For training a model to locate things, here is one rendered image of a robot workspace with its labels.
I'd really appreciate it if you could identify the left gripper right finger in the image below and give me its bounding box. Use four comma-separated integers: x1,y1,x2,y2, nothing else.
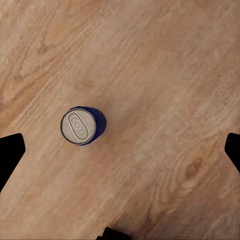
224,132,240,172

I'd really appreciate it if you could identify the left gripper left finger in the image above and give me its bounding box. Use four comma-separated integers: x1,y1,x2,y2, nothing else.
0,133,26,192

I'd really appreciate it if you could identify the can of soda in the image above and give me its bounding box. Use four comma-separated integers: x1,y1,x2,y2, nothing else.
59,106,107,146

